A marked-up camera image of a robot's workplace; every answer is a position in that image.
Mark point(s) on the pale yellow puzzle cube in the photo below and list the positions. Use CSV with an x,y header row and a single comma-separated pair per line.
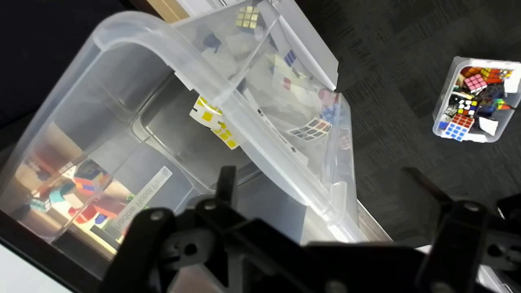
x,y
247,16

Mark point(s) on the clear plastic storage box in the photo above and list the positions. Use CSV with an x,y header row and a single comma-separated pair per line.
x,y
135,70

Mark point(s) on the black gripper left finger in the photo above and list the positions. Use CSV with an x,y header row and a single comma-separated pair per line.
x,y
156,244

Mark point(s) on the multicolour puzzle cube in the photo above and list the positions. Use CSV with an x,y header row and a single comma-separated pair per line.
x,y
309,130

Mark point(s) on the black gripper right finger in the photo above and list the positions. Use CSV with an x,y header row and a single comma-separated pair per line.
x,y
465,244

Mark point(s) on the small clear box of cubes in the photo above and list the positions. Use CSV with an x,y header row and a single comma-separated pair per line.
x,y
472,107

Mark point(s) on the yellow white puzzle cube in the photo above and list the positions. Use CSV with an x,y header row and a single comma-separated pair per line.
x,y
211,115

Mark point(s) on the wooden counter with white drawers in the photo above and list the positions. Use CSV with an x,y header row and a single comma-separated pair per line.
x,y
167,8

